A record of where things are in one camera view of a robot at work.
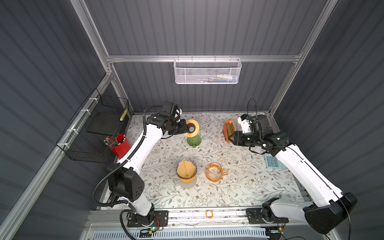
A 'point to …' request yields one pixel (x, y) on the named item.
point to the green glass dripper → (194, 141)
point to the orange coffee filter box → (224, 129)
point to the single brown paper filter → (185, 169)
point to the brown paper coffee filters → (230, 129)
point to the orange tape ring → (212, 214)
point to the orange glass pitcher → (214, 171)
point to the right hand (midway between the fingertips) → (232, 138)
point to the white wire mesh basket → (207, 70)
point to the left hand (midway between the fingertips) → (187, 128)
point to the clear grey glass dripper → (195, 172)
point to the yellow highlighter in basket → (124, 114)
